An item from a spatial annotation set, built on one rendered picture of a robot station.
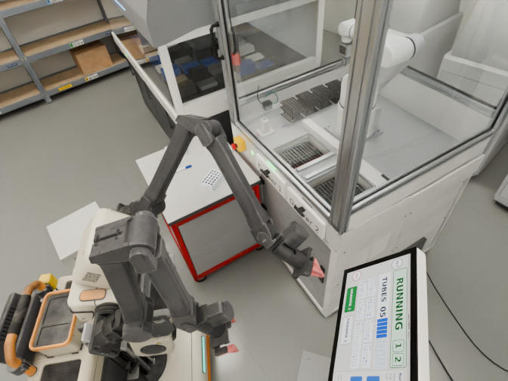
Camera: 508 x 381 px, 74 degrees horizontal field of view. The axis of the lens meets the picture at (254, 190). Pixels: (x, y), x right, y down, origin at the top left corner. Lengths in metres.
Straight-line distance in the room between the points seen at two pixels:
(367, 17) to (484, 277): 2.14
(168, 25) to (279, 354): 2.00
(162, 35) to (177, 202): 0.93
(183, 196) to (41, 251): 1.57
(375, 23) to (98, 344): 1.11
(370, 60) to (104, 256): 0.78
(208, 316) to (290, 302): 1.37
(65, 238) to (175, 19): 1.33
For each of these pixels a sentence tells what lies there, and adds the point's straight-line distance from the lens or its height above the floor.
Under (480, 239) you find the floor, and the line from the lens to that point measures 2.95.
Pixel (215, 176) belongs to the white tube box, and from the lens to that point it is 1.96.
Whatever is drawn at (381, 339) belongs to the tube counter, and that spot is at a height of 1.11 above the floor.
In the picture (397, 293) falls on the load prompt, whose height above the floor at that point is 1.15.
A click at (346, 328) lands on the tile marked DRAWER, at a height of 1.00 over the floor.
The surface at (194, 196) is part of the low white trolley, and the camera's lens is 1.93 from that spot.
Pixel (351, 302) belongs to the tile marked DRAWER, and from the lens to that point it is 1.26.
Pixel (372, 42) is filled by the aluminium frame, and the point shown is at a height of 1.76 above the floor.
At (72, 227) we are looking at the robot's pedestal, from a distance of 2.08.
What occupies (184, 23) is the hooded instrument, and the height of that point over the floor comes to 1.45.
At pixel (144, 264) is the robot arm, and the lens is 0.71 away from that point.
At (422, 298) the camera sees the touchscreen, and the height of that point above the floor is 1.18.
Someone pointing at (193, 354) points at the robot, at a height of 0.28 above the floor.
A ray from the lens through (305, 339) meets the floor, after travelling 2.27.
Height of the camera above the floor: 2.14
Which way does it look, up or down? 47 degrees down
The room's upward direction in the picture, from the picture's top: 7 degrees counter-clockwise
